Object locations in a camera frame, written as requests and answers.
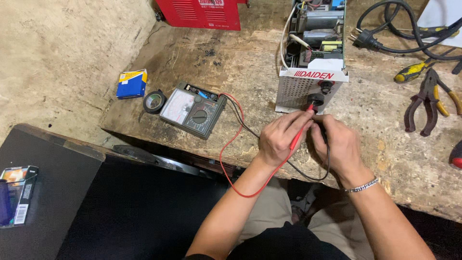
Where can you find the person's right hand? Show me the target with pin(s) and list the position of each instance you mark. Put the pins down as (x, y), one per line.
(341, 148)

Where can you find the person's left hand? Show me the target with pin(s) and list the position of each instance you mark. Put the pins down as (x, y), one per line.
(278, 141)

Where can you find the black test probe with lead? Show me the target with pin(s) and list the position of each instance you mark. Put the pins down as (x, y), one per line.
(327, 159)

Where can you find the red test probe with lead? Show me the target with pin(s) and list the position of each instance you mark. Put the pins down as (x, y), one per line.
(296, 139)

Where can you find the open white welder unit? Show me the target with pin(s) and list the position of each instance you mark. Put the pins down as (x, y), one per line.
(306, 85)

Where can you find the beige shorts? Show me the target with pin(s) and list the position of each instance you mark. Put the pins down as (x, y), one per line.
(267, 206)

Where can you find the grey analog multimeter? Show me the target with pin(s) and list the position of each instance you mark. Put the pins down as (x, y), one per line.
(191, 110)

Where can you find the black shirt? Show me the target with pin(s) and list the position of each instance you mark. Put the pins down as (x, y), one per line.
(288, 243)

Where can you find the scatter of small black screws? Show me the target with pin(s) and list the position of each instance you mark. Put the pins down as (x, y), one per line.
(210, 54)

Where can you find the black electrical tape roll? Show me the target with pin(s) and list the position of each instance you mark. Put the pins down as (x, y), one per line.
(154, 102)

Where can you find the black speaker cone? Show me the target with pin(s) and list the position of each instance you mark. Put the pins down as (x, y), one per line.
(133, 152)

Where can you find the slim yellow and black screwdriver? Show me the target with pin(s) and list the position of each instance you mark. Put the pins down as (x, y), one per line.
(431, 30)

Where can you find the red welding machine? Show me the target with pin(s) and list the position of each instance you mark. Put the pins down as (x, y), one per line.
(202, 12)

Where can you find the blue and yellow small box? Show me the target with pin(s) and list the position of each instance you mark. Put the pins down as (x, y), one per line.
(131, 85)

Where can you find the white sheet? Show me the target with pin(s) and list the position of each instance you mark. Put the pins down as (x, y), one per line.
(438, 14)

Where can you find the black cabinet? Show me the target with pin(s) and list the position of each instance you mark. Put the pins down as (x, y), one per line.
(54, 187)

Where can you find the cigarette pack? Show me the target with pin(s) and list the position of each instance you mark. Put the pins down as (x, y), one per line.
(23, 195)

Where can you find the blue lighter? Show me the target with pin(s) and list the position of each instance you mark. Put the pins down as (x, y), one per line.
(5, 204)

